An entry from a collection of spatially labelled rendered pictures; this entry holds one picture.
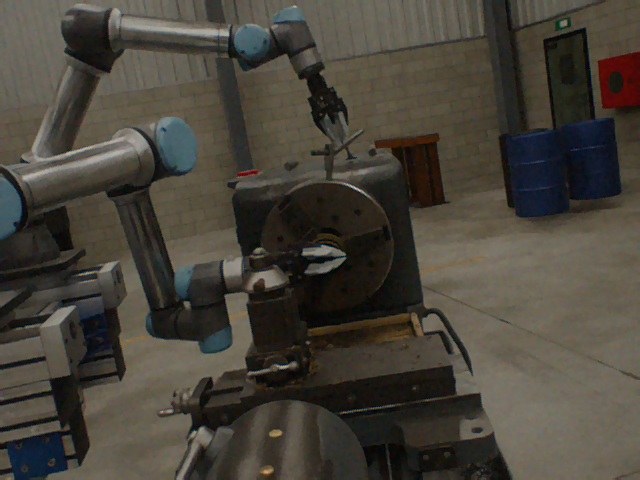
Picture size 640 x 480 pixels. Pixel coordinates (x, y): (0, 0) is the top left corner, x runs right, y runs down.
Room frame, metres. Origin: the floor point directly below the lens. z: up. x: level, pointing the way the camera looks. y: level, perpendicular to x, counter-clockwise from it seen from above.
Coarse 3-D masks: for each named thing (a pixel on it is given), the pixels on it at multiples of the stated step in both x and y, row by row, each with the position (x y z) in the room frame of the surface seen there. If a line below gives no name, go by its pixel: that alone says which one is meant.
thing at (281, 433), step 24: (264, 408) 0.54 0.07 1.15; (288, 408) 0.54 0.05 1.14; (312, 408) 0.54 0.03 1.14; (216, 432) 0.52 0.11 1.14; (240, 432) 0.51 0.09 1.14; (264, 432) 0.50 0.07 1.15; (288, 432) 0.49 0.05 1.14; (312, 432) 0.50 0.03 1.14; (336, 432) 0.52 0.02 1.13; (192, 456) 0.49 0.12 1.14; (216, 456) 0.51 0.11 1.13; (240, 456) 0.47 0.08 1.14; (264, 456) 0.46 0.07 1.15; (288, 456) 0.46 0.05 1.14; (312, 456) 0.46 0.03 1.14; (336, 456) 0.48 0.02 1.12; (360, 456) 0.52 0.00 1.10
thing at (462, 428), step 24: (456, 360) 1.17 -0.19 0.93; (456, 384) 1.06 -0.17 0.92; (360, 408) 1.04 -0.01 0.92; (384, 408) 1.03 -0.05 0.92; (408, 408) 1.03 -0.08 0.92; (432, 408) 1.02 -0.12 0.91; (456, 408) 1.02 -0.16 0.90; (480, 408) 1.01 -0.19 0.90; (192, 432) 1.06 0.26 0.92; (360, 432) 1.03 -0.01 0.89; (384, 432) 1.03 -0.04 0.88; (408, 432) 0.98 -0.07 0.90; (432, 432) 0.96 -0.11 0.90; (456, 432) 0.95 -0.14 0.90; (480, 432) 0.94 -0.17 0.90; (408, 456) 0.94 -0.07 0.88; (432, 456) 0.92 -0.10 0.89; (456, 456) 0.92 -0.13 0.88; (480, 456) 0.92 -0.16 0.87
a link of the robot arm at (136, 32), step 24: (72, 24) 1.66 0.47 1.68; (96, 24) 1.64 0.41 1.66; (120, 24) 1.65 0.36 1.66; (144, 24) 1.65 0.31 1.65; (168, 24) 1.65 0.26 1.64; (192, 24) 1.65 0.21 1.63; (216, 24) 1.66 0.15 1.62; (72, 48) 1.71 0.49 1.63; (96, 48) 1.67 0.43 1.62; (120, 48) 1.69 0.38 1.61; (144, 48) 1.67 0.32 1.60; (168, 48) 1.66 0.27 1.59; (192, 48) 1.65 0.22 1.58; (216, 48) 1.65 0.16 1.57; (240, 48) 1.62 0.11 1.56; (264, 48) 1.63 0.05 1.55
